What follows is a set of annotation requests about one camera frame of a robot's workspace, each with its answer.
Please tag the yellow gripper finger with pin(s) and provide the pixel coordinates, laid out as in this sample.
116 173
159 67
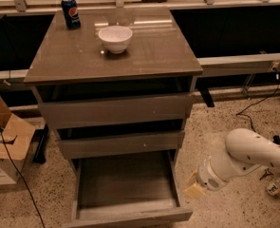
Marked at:
192 178
194 191

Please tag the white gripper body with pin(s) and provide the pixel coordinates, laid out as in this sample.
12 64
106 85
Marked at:
206 177

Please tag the grey bottom drawer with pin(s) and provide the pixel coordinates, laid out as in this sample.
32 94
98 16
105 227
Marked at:
127 191

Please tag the grey drawer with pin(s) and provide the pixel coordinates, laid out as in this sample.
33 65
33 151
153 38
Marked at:
124 102
127 191
125 138

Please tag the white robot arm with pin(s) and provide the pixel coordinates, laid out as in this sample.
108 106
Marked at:
244 152

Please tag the grey middle drawer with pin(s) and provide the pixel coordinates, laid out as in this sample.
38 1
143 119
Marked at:
125 138

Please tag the grey drawer cabinet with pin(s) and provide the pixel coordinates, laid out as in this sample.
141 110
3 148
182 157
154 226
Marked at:
157 50

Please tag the grey top drawer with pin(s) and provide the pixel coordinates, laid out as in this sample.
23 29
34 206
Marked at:
124 102

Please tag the black stand leg left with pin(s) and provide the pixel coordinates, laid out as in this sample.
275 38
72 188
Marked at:
41 135

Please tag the white ceramic bowl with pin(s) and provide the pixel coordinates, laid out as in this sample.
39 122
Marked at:
115 39

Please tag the open cardboard box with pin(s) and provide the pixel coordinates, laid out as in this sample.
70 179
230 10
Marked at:
15 138

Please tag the blue Pepsi can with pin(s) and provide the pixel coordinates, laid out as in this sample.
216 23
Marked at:
71 15

